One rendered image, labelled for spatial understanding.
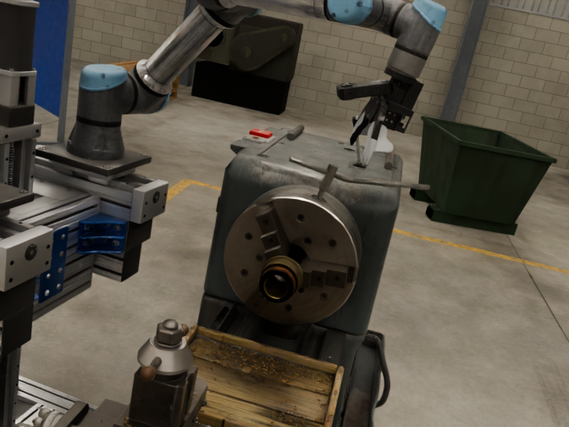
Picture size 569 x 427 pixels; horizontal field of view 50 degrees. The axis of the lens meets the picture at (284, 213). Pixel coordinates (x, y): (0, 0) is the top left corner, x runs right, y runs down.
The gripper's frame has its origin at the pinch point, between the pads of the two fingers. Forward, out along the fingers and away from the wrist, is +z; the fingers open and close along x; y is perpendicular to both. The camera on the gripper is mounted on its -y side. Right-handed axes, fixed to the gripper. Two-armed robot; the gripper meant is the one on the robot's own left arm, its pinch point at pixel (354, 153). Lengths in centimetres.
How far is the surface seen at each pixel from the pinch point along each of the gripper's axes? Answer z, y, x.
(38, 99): 166, -158, 514
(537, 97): -18, 555, 874
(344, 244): 18.5, 4.0, -7.4
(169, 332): 20, -33, -56
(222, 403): 48, -15, -33
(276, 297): 30.6, -8.8, -18.1
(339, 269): 23.4, 4.2, -10.7
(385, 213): 12.2, 15.2, 5.3
